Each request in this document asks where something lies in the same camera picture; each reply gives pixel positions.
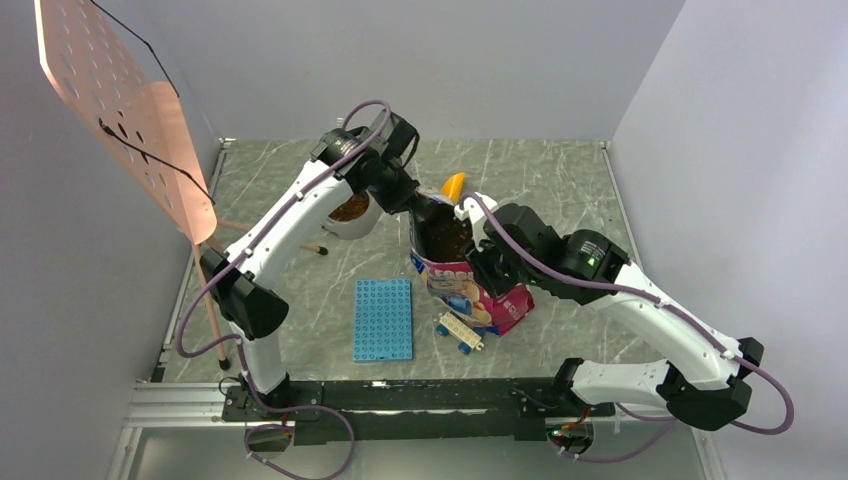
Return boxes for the yellow plastic scoop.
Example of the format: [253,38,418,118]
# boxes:
[440,172,466,204]

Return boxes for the pink pet food bag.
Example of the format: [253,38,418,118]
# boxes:
[410,188,535,336]

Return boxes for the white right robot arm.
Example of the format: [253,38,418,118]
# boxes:
[454,194,764,431]

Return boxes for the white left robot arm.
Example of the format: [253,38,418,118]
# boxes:
[200,111,420,420]

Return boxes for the near steel bowl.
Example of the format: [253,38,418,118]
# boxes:
[329,192,370,223]

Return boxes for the beige toy car blue wheels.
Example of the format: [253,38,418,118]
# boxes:
[435,312,485,355]

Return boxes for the blue studded building baseplate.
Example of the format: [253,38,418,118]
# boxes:
[352,278,413,363]

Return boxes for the pink perforated stand board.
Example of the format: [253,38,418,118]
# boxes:
[34,1,217,245]

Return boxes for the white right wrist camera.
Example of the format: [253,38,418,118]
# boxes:
[453,192,498,237]

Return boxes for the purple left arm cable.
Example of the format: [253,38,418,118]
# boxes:
[175,99,393,480]

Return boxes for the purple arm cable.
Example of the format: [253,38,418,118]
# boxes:
[460,192,795,464]
[175,99,393,480]

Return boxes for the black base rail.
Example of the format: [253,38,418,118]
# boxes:
[221,377,615,446]

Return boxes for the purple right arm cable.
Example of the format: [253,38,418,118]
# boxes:
[460,192,795,464]

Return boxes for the aluminium frame rail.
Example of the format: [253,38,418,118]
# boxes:
[105,137,720,480]

